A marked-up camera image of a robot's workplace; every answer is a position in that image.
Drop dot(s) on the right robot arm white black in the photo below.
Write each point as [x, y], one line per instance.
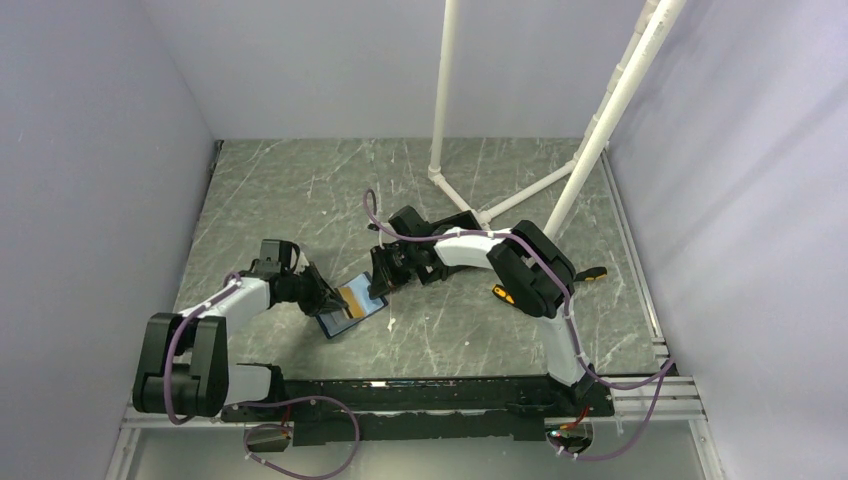
[534, 276]

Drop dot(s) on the white pvc pipe frame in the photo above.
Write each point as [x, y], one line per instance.
[538, 69]

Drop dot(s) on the blue card holder wallet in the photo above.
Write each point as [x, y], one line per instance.
[337, 322]

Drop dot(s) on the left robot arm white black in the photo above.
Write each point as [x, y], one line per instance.
[184, 370]

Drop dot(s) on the orange black screwdriver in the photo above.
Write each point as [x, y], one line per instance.
[527, 291]

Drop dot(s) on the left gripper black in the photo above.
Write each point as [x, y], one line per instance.
[323, 299]

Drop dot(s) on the black card storage box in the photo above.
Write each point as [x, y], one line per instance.
[465, 220]

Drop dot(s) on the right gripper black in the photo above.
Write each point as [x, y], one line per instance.
[384, 278]

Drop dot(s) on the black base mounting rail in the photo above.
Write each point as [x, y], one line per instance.
[519, 407]

